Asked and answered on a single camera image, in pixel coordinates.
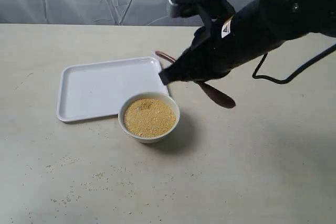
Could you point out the dark brown wooden spoon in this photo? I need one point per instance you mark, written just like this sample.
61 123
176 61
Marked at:
215 95

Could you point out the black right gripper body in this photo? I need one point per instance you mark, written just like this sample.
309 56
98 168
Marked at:
227 43

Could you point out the white bowl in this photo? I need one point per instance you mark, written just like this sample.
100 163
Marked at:
150 95

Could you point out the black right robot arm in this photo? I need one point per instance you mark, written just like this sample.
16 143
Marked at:
283 20

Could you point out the white rectangular plastic tray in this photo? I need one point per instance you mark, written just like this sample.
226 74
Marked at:
98 90

